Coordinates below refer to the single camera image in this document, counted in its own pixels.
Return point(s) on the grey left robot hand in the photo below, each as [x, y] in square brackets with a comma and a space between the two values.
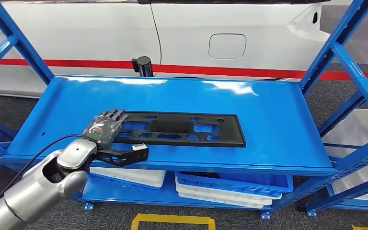
[103, 130]

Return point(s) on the black plastic plate part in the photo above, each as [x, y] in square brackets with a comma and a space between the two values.
[231, 133]

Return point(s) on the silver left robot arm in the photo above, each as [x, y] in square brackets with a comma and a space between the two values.
[38, 190]

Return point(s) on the white car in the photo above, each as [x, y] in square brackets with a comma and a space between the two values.
[92, 31]

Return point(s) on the stacked white plastic crates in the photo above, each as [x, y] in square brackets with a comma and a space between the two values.
[355, 127]

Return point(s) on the black stanchion post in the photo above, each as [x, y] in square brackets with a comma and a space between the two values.
[144, 66]

